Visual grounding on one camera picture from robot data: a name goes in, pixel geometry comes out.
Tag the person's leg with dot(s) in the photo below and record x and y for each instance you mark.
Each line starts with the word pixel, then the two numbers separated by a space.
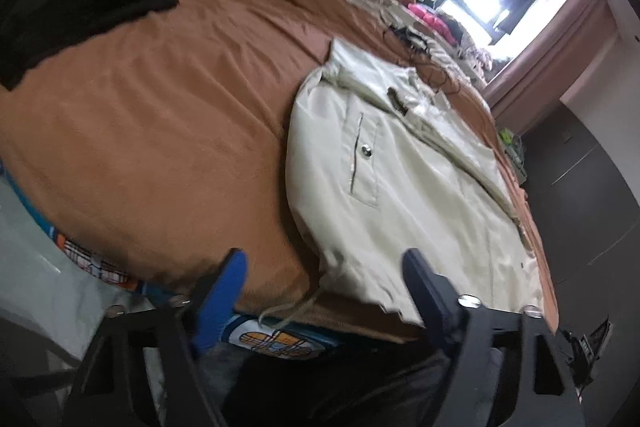
pixel 325 387

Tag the green packet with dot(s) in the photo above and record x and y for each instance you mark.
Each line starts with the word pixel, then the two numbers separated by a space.
pixel 507 137

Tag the cream white jacket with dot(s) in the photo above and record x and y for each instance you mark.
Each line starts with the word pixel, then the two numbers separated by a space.
pixel 400 187

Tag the pile of light clothes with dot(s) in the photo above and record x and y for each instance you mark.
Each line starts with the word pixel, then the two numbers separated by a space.
pixel 470 52

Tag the pink plush toy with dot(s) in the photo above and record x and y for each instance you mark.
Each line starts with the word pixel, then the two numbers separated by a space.
pixel 430 17

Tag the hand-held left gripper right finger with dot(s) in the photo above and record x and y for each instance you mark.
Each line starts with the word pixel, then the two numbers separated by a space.
pixel 430 292

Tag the brown blanket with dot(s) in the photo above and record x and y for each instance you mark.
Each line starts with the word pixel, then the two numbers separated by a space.
pixel 150 132

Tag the blue cartoon printed bedsheet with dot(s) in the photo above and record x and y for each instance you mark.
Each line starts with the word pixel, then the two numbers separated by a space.
pixel 270 342

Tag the white nightstand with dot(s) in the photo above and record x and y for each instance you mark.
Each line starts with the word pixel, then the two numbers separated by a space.
pixel 520 162

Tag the black folded cloth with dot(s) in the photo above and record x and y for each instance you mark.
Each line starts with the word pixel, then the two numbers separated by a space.
pixel 75 7

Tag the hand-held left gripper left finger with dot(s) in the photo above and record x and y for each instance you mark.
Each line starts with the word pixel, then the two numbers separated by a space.
pixel 225 292

